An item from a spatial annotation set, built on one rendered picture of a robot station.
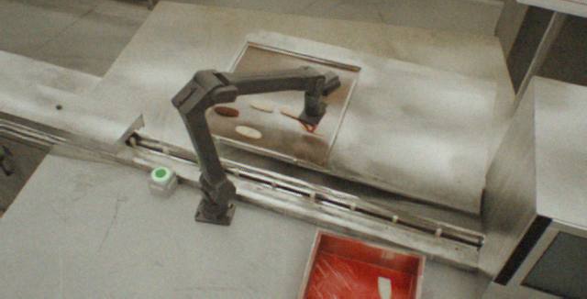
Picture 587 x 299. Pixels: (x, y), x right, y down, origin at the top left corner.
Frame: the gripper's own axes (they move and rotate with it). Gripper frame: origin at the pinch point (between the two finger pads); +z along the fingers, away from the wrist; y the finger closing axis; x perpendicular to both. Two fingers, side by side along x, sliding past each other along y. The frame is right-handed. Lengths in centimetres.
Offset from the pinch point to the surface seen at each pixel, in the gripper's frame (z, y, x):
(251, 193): 4.6, -30.8, 7.0
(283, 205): 4.3, -30.1, -4.9
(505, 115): 21, 58, -62
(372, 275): 6, -37, -40
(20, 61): 16, -17, 140
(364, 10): 136, 231, 65
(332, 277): 5, -44, -29
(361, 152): 4.6, 1.1, -18.9
